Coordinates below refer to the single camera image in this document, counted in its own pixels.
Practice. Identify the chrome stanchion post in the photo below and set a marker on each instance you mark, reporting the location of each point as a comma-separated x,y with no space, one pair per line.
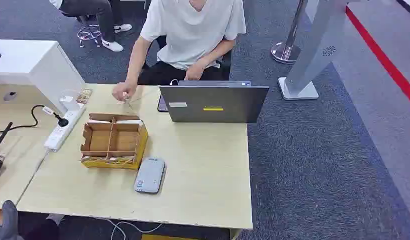
287,49

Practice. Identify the dark smartphone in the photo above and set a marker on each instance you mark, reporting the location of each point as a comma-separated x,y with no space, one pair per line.
162,104

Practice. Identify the grey laptop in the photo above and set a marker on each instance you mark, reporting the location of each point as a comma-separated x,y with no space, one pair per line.
214,104

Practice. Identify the white charger plug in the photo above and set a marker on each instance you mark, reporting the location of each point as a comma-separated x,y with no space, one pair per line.
69,102

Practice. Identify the grey kiosk stand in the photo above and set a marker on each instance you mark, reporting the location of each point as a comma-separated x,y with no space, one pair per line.
319,43

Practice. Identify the white cabinet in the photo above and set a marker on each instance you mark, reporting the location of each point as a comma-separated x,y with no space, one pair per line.
29,63

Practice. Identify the grey card reader device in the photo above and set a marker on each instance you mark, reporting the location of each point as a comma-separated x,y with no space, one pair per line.
150,175

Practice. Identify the person with white shoes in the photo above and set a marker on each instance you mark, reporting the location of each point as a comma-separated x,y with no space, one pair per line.
92,10

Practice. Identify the person's left hand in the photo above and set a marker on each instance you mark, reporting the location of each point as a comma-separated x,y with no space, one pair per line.
194,72

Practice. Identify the small printed card packet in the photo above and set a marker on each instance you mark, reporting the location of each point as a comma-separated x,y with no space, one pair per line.
84,96

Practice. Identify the seated person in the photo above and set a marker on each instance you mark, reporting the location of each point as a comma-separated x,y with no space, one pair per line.
191,30

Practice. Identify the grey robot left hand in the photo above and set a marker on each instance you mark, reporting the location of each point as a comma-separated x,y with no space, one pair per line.
9,220

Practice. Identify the chrome office chair base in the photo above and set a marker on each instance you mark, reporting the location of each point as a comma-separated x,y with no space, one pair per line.
89,33

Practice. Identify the wooden card box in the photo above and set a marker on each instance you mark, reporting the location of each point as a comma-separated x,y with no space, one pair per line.
113,142

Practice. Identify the person's right hand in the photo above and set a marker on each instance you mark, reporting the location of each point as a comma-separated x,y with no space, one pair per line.
123,90

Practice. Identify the yellow object under desk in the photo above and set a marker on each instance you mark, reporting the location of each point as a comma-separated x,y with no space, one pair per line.
165,238

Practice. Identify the white power strip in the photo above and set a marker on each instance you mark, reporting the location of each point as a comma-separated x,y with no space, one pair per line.
64,129

